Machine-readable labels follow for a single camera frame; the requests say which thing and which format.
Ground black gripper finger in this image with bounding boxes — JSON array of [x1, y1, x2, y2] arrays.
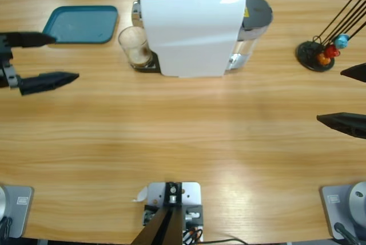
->
[[316, 112, 366, 140], [340, 62, 366, 83]]

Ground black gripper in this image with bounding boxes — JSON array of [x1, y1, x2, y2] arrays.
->
[[0, 31, 80, 96]]

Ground clear drinking glass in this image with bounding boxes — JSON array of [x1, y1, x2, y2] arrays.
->
[[118, 26, 155, 70]]

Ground red coffee capsule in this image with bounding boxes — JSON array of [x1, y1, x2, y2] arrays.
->
[[324, 44, 341, 58]]

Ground blue coffee capsule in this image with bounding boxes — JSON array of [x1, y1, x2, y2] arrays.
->
[[333, 34, 349, 49]]

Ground orange coffee capsule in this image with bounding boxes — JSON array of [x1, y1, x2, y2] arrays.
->
[[316, 53, 334, 66]]

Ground white capsule coffee machine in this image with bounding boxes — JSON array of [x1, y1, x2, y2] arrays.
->
[[130, 0, 247, 80]]

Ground black capsule holder with rods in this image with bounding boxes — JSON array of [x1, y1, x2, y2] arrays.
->
[[296, 0, 366, 73]]

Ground teal plastic tray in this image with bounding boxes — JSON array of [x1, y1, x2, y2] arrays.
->
[[42, 5, 119, 45]]

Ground clear water tank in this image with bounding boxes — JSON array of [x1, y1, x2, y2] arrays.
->
[[228, 0, 274, 71]]

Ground white paper tag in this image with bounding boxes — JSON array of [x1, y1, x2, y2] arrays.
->
[[132, 186, 149, 203]]

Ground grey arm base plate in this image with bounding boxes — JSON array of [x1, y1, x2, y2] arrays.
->
[[319, 181, 366, 240], [0, 184, 34, 239]]

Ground black base cable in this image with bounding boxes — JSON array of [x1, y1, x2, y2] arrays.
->
[[333, 222, 360, 245], [0, 216, 14, 240]]

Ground black cable by white block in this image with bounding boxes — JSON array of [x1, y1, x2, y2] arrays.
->
[[204, 238, 246, 245]]

